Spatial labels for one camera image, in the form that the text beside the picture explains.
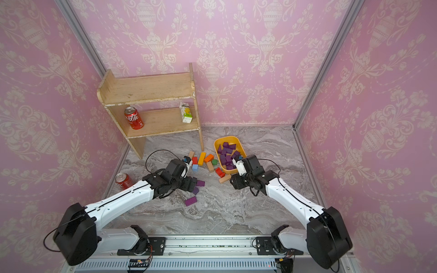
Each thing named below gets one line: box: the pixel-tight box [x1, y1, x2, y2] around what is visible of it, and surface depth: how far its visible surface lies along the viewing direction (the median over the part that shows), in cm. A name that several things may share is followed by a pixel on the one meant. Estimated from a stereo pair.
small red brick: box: [215, 167, 226, 179], surface depth 99 cm
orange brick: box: [203, 153, 214, 163], surface depth 105 cm
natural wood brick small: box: [218, 174, 232, 184], surface depth 96 cm
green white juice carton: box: [179, 101, 193, 124], surface depth 94 cm
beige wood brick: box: [205, 160, 215, 173], surface depth 101 cm
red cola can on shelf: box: [124, 106, 145, 130], surface depth 86 cm
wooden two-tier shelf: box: [96, 62, 205, 160], surface depth 85 cm
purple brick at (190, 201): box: [184, 196, 198, 207], surface depth 89 cm
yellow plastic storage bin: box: [213, 135, 247, 175], surface depth 107 cm
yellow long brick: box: [198, 151, 207, 167], surface depth 105 cm
